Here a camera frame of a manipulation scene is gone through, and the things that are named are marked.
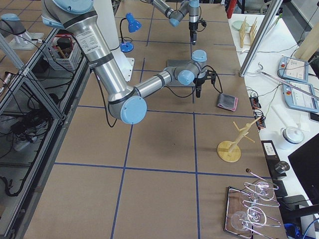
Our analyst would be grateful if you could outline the clear wine glass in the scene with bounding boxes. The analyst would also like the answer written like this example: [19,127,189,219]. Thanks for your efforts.
[230,206,281,232]
[244,181,279,202]

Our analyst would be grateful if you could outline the upper clear wine glass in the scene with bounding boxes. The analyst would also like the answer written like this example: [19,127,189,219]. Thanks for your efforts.
[244,181,279,202]

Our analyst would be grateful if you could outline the white plastic basket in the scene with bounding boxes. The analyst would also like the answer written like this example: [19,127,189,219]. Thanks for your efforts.
[49,37,81,71]

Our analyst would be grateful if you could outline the white enamel pot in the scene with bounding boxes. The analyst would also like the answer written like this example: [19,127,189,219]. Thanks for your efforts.
[276,126,305,150]

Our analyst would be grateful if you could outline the wooden mug tree stand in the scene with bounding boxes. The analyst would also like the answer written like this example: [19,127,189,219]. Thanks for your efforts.
[217,117,261,163]

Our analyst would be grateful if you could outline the aluminium frame post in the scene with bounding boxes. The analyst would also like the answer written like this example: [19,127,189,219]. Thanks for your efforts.
[239,0,283,77]

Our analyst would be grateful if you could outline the black computer monitor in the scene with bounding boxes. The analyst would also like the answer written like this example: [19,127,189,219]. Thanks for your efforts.
[288,137,319,204]

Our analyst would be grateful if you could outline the near teach pendant tablet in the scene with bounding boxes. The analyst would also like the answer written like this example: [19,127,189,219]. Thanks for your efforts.
[283,80,319,113]

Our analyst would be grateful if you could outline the far teach pendant tablet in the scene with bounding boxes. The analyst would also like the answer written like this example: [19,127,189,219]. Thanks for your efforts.
[277,56,309,83]

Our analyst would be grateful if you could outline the lower clear wine glass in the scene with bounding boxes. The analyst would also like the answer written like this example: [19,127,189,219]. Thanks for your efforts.
[230,206,281,232]

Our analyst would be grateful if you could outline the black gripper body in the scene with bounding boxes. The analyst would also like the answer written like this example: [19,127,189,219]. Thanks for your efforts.
[189,21,207,32]
[193,70,216,87]

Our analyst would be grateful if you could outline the teach pendant tablet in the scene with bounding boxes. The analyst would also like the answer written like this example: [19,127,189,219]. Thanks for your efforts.
[277,56,309,83]
[283,80,319,113]

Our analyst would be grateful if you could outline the blue desk lamp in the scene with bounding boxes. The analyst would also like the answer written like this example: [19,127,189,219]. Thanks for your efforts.
[120,12,142,53]

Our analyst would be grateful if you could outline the metal reach grabber stick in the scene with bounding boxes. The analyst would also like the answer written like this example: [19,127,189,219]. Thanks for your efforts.
[256,66,319,100]

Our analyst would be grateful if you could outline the pale green plate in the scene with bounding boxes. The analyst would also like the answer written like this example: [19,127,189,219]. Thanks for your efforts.
[231,20,250,31]

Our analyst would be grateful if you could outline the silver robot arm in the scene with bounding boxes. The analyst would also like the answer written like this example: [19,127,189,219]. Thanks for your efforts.
[148,0,206,45]
[41,0,215,124]

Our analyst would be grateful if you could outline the wooden dish rack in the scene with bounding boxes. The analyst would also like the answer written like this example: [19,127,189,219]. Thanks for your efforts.
[239,18,257,48]

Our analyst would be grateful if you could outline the grey laptop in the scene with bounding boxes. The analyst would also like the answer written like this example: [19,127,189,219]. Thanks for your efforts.
[166,59,199,87]

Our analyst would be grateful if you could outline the grey folded cloth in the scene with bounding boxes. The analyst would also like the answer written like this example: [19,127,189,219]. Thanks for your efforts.
[217,93,238,112]

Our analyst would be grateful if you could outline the black framed glass rack tray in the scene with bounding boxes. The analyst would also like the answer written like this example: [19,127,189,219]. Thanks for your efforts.
[223,186,282,239]

